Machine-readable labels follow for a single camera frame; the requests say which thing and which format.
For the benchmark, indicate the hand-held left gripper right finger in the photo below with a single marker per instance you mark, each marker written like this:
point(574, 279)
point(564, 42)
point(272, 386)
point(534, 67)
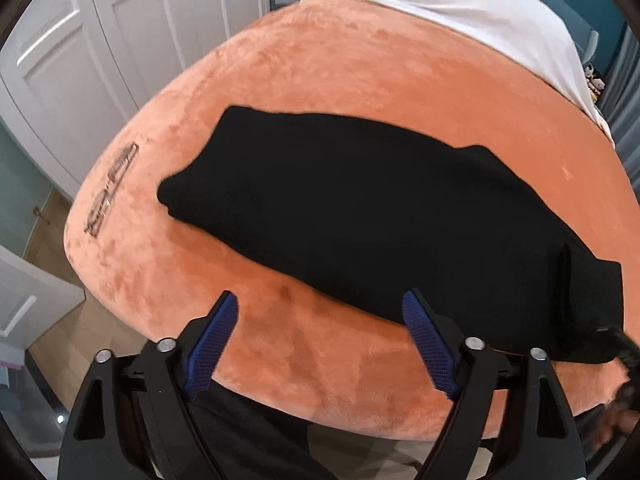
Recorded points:
point(427, 342)

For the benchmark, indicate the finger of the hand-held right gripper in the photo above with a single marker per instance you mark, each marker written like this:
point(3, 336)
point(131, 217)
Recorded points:
point(620, 342)

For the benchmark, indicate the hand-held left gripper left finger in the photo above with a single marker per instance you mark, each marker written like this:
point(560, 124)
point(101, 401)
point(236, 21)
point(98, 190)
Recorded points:
point(212, 342)

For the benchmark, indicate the black pants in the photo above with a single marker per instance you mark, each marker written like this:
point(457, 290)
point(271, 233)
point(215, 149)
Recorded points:
point(360, 210)

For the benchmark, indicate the person's dark clothing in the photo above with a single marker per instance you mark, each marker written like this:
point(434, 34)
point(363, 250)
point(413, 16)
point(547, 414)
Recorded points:
point(250, 440)

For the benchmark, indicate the white door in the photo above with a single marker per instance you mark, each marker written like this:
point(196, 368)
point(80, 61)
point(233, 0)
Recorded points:
point(35, 305)

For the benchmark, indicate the grey blue curtain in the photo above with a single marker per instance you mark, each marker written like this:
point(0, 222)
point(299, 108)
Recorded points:
point(622, 110)

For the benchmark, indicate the doll in red clothes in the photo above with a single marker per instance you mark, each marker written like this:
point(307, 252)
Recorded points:
point(595, 85)

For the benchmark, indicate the orange plush blanket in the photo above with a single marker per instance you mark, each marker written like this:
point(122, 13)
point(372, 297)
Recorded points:
point(350, 60)

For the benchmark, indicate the white wardrobe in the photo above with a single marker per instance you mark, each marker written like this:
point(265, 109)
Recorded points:
point(125, 35)

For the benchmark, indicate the blue bed headboard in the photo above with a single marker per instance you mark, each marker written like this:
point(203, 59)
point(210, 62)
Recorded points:
point(575, 10)

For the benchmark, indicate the white sheet over pillows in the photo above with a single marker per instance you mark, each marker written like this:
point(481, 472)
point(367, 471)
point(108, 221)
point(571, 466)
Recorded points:
point(480, 5)

